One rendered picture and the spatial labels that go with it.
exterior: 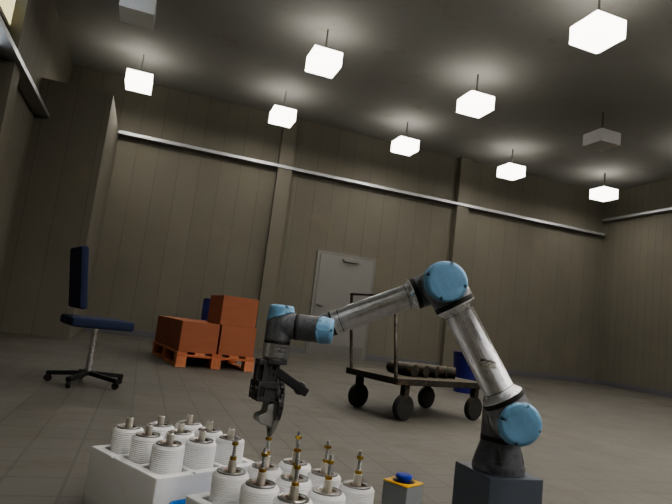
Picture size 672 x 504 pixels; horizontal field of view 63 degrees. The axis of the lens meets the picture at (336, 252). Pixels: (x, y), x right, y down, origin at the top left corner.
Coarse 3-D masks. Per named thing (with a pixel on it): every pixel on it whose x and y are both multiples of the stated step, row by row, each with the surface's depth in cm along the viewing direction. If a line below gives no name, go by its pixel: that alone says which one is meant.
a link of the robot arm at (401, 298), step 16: (400, 288) 168; (416, 288) 166; (352, 304) 169; (368, 304) 167; (384, 304) 166; (400, 304) 167; (416, 304) 167; (336, 320) 167; (352, 320) 167; (368, 320) 167
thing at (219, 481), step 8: (216, 472) 143; (216, 480) 141; (224, 480) 140; (232, 480) 140; (240, 480) 141; (216, 488) 141; (224, 488) 140; (232, 488) 140; (240, 488) 142; (216, 496) 140; (224, 496) 140; (232, 496) 140
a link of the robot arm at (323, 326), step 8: (296, 320) 155; (304, 320) 155; (312, 320) 155; (320, 320) 155; (328, 320) 156; (296, 328) 154; (304, 328) 154; (312, 328) 154; (320, 328) 154; (328, 328) 154; (296, 336) 155; (304, 336) 155; (312, 336) 154; (320, 336) 154; (328, 336) 154
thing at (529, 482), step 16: (464, 464) 165; (464, 480) 162; (480, 480) 155; (496, 480) 152; (512, 480) 154; (528, 480) 155; (464, 496) 161; (480, 496) 154; (496, 496) 152; (512, 496) 153; (528, 496) 155
